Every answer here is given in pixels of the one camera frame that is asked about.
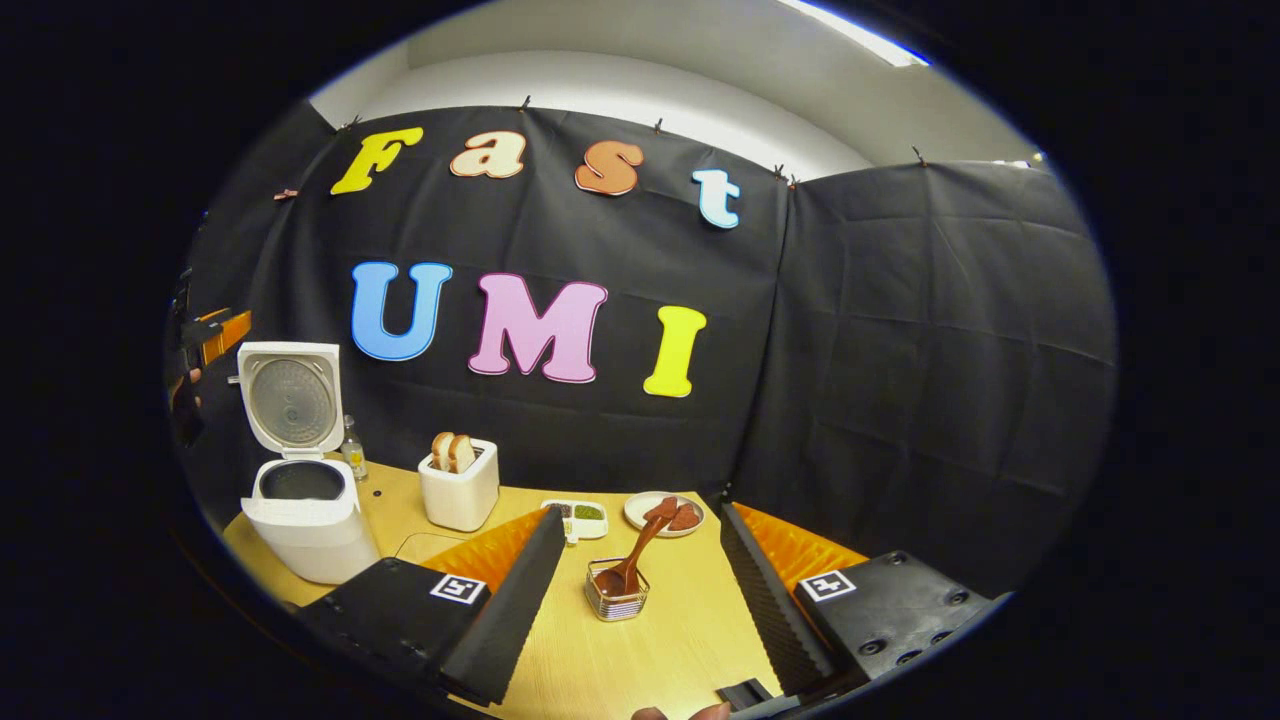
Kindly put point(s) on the green beans pile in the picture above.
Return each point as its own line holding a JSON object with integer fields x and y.
{"x": 588, "y": 512}

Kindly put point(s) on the white divided dish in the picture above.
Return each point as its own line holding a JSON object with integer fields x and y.
{"x": 590, "y": 528}

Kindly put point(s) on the small clear bottle yellow label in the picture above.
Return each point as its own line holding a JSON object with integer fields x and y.
{"x": 354, "y": 455}

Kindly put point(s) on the red meat piece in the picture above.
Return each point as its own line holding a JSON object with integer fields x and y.
{"x": 652, "y": 510}
{"x": 686, "y": 518}

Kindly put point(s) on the bread slice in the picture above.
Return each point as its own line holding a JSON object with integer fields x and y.
{"x": 462, "y": 454}
{"x": 441, "y": 452}

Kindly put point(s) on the brown wooden spoon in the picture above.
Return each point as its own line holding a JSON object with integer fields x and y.
{"x": 640, "y": 545}

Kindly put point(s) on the white toaster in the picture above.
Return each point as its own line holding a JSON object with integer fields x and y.
{"x": 460, "y": 500}

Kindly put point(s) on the white rice cooker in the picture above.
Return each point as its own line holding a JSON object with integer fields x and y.
{"x": 310, "y": 540}

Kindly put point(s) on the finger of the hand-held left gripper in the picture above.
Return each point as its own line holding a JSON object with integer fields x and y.
{"x": 225, "y": 335}

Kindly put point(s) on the round white plate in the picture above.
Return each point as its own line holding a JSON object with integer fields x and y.
{"x": 637, "y": 515}

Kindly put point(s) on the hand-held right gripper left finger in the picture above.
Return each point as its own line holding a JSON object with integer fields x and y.
{"x": 510, "y": 620}

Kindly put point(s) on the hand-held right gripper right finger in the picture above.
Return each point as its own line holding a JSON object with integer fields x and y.
{"x": 770, "y": 610}

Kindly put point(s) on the black backdrop cloth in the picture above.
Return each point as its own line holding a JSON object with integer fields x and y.
{"x": 900, "y": 380}

